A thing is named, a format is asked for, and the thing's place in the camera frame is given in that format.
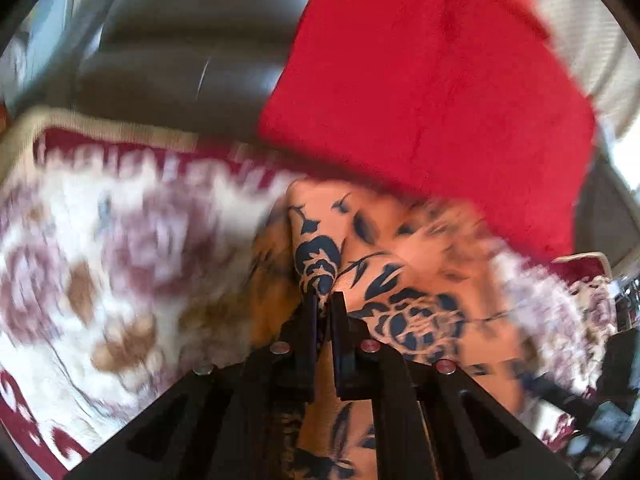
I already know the orange floral garment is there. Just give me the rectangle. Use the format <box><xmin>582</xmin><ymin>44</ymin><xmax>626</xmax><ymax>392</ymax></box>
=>
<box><xmin>244</xmin><ymin>179</ymin><xmax>532</xmax><ymax>480</ymax></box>

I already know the floral plush blanket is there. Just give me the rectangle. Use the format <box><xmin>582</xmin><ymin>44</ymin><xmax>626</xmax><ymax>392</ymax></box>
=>
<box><xmin>1</xmin><ymin>110</ymin><xmax>617</xmax><ymax>479</ymax></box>

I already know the red pillow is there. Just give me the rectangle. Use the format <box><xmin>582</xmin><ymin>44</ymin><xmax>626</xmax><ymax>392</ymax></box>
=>
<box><xmin>258</xmin><ymin>0</ymin><xmax>596</xmax><ymax>259</ymax></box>

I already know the white patterned curtain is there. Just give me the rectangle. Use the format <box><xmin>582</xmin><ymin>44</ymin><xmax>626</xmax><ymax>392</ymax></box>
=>
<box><xmin>534</xmin><ymin>0</ymin><xmax>639</xmax><ymax>148</ymax></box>

